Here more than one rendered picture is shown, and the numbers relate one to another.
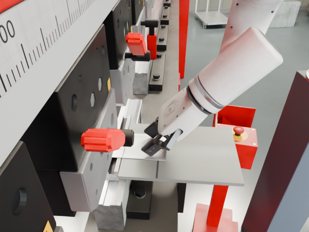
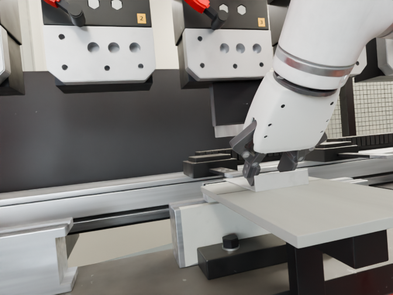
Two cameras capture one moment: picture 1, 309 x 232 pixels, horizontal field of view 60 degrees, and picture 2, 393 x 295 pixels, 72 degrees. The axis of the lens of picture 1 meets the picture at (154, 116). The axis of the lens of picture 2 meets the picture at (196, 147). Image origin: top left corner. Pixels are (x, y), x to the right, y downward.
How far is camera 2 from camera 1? 0.55 m
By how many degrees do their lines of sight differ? 74
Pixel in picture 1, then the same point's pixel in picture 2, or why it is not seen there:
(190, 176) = (246, 203)
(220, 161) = (322, 211)
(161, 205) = (240, 283)
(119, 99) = (186, 62)
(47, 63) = not seen: outside the picture
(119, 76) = (185, 35)
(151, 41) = not seen: hidden behind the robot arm
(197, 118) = (268, 92)
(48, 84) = not seen: outside the picture
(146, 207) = (213, 256)
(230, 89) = (295, 15)
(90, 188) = (52, 49)
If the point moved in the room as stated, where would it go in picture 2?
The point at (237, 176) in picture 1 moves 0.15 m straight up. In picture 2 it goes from (307, 227) to (293, 40)
